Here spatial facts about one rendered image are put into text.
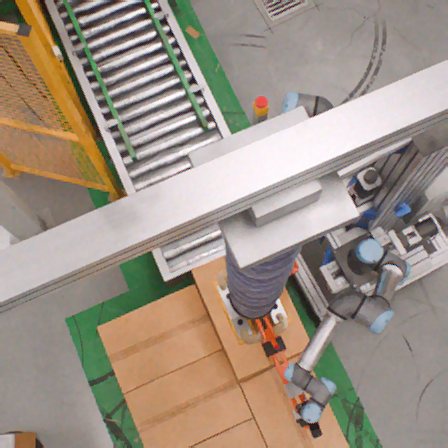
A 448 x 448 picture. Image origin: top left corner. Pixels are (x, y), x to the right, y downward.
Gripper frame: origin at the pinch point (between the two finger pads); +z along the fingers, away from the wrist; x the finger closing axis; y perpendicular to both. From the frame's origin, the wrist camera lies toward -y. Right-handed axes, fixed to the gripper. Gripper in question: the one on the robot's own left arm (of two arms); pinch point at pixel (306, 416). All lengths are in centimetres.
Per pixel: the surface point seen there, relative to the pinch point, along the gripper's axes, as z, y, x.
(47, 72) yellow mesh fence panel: -75, 170, 46
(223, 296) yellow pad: 10, 68, 12
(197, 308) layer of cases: 53, 74, 27
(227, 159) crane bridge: -198, 63, 9
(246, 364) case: 12.7, 33.5, 15.4
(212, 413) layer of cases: 53, 19, 41
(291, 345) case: 12.8, 33.0, -8.7
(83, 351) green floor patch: 107, 86, 103
